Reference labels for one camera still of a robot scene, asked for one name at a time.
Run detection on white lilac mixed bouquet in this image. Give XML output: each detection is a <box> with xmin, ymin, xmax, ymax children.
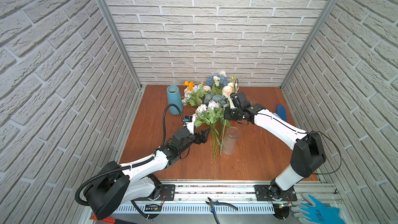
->
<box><xmin>194</xmin><ymin>100</ymin><xmax>231</xmax><ymax>157</ymax></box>

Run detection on peach rose stem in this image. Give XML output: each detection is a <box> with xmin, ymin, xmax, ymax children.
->
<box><xmin>222</xmin><ymin>76</ymin><xmax>239</xmax><ymax>108</ymax></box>

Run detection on clear glass vase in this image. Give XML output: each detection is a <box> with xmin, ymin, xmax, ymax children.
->
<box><xmin>222</xmin><ymin>127</ymin><xmax>240</xmax><ymax>155</ymax></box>

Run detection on dusty blue rose bouquet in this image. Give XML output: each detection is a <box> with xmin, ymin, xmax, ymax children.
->
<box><xmin>204</xmin><ymin>93</ymin><xmax>228</xmax><ymax>106</ymax></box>

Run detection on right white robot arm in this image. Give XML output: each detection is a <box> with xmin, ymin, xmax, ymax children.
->
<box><xmin>224</xmin><ymin>92</ymin><xmax>326</xmax><ymax>201</ymax></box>

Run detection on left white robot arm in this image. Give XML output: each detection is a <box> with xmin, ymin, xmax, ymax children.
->
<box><xmin>75</xmin><ymin>127</ymin><xmax>210</xmax><ymax>220</ymax></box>

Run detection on teal ceramic vase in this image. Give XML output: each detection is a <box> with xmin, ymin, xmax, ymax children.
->
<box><xmin>167</xmin><ymin>85</ymin><xmax>183</xmax><ymax>115</ymax></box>

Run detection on blue hydrangea white bouquet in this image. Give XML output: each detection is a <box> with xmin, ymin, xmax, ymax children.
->
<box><xmin>205</xmin><ymin>70</ymin><xmax>228</xmax><ymax>95</ymax></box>

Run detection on orange white small bouquet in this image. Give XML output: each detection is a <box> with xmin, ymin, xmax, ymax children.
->
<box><xmin>182</xmin><ymin>81</ymin><xmax>211</xmax><ymax>106</ymax></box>

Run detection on blue oval object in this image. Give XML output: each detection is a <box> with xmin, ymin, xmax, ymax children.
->
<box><xmin>276</xmin><ymin>105</ymin><xmax>288</xmax><ymax>122</ymax></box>

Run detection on black blue pliers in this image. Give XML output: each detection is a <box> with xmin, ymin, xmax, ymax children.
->
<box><xmin>205</xmin><ymin>197</ymin><xmax>239</xmax><ymax>224</ymax></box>

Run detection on red clamp tool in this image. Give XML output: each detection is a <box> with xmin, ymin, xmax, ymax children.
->
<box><xmin>91</xmin><ymin>214</ymin><xmax>137</xmax><ymax>224</ymax></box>

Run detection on blue grey work glove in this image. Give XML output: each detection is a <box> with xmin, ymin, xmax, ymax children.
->
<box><xmin>290</xmin><ymin>194</ymin><xmax>345</xmax><ymax>224</ymax></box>

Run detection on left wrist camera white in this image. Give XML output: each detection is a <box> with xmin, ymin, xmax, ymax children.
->
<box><xmin>184</xmin><ymin>114</ymin><xmax>196</xmax><ymax>134</ymax></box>

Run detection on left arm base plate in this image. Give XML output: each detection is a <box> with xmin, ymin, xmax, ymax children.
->
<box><xmin>136</xmin><ymin>184</ymin><xmax>176</xmax><ymax>201</ymax></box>

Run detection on white slotted cable duct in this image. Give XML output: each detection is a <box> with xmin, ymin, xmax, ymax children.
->
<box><xmin>114</xmin><ymin>203</ymin><xmax>275</xmax><ymax>215</ymax></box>

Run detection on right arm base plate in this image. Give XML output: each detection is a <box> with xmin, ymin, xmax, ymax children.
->
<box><xmin>254</xmin><ymin>185</ymin><xmax>297</xmax><ymax>202</ymax></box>

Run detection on black corrugated cable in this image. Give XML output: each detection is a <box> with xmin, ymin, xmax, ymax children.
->
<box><xmin>74</xmin><ymin>103</ymin><xmax>187</xmax><ymax>206</ymax></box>

